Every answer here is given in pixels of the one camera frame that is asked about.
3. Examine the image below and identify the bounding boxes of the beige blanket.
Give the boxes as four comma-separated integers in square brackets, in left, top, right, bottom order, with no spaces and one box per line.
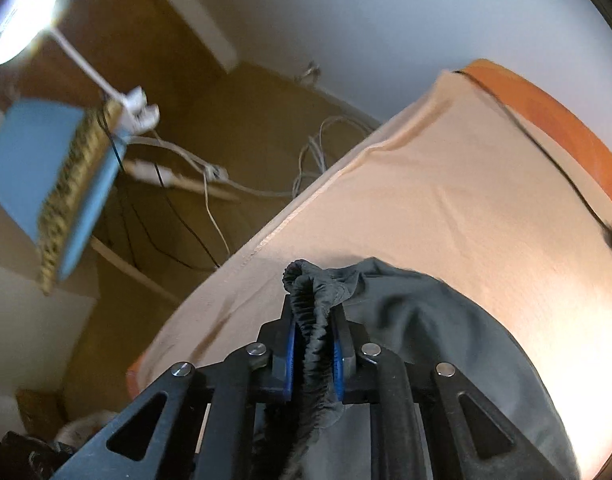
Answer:
[136,67,612,466]

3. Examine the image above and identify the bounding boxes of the white fuzzy item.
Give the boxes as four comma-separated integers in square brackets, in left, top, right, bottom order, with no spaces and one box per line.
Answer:
[56,410,117,448]

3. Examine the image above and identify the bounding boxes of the white desk lamp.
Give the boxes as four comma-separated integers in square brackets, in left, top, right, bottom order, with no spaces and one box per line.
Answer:
[0,0,159,131]

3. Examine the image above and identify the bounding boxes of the tangled thin white cable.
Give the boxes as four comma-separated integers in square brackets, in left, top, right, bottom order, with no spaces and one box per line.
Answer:
[291,115,382,196]

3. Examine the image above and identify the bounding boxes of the leopard patterned strap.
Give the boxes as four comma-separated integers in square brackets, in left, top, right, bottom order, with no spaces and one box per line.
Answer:
[38,100,124,295]

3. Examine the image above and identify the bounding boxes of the thin black floor cable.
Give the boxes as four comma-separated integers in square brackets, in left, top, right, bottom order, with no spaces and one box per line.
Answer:
[106,105,222,271]

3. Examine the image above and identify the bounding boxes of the thick white cable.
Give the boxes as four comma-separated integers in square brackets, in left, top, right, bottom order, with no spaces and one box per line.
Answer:
[131,132,297,198]

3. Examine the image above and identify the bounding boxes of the white rod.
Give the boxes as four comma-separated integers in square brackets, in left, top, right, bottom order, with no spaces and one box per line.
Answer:
[91,237,182,306]

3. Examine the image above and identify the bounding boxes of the brown box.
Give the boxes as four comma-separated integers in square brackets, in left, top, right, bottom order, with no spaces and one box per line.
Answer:
[16,387,67,436]

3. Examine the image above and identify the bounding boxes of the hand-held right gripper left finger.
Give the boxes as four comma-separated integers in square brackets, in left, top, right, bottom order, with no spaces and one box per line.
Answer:
[51,295,302,480]

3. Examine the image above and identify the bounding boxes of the black pants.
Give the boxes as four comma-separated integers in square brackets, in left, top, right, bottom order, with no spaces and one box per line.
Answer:
[256,257,582,480]

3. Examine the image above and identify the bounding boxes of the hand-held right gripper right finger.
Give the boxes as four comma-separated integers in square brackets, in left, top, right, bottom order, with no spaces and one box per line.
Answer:
[331,305,562,480]

